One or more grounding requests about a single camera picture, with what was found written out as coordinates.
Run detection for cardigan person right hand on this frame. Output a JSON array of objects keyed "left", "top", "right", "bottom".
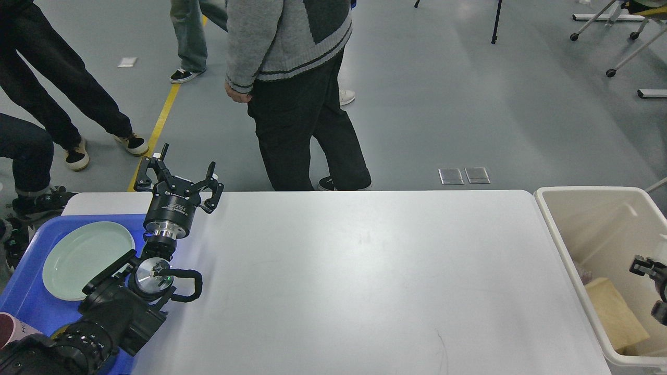
[{"left": 225, "top": 82, "right": 252, "bottom": 104}]

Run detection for floor outlet plate left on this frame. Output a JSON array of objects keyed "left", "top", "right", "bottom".
[{"left": 438, "top": 168, "right": 465, "bottom": 186}]

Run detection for person in faded jeans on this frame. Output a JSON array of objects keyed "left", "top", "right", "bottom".
[{"left": 169, "top": 1, "right": 227, "bottom": 84}]

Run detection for floor outlet plate right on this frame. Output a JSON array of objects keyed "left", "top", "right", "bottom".
[{"left": 465, "top": 167, "right": 491, "bottom": 184}]

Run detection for blue plastic tray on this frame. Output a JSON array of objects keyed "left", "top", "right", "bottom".
[{"left": 2, "top": 215, "right": 165, "bottom": 374}]

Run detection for floor outlet plate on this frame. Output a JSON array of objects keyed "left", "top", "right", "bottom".
[
  {"left": 438, "top": 168, "right": 465, "bottom": 186},
  {"left": 465, "top": 167, "right": 491, "bottom": 184}
]

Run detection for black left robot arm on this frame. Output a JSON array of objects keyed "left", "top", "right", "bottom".
[{"left": 2, "top": 145, "right": 224, "bottom": 374}]

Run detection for black tripod leg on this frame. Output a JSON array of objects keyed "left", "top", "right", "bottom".
[{"left": 491, "top": 0, "right": 503, "bottom": 45}]

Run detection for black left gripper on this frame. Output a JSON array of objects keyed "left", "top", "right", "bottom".
[{"left": 133, "top": 143, "right": 224, "bottom": 240}]

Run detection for person in black trousers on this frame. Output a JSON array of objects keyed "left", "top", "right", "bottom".
[{"left": 1, "top": 1, "right": 149, "bottom": 171}]

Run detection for person in grey cardigan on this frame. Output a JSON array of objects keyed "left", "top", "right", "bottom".
[{"left": 226, "top": 1, "right": 372, "bottom": 191}]

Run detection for beige plastic bin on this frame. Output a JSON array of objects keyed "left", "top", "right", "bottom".
[{"left": 534, "top": 186, "right": 666, "bottom": 374}]

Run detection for rolling chair base right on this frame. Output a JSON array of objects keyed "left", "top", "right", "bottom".
[{"left": 569, "top": 0, "right": 667, "bottom": 78}]

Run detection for brown paper bag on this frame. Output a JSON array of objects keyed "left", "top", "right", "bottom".
[{"left": 585, "top": 278, "right": 650, "bottom": 354}]

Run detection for white floor label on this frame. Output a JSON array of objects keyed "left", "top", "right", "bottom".
[{"left": 117, "top": 57, "right": 138, "bottom": 67}]

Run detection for seated person dark jeans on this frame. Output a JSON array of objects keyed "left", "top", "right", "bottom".
[{"left": 1, "top": 114, "right": 76, "bottom": 273}]

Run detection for pink mug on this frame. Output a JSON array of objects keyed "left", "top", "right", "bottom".
[{"left": 1, "top": 312, "right": 42, "bottom": 348}]

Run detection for person with white sneakers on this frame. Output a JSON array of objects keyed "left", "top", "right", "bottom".
[{"left": 338, "top": 89, "right": 356, "bottom": 106}]

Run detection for green plate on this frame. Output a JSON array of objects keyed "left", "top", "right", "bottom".
[{"left": 42, "top": 221, "right": 135, "bottom": 301}]

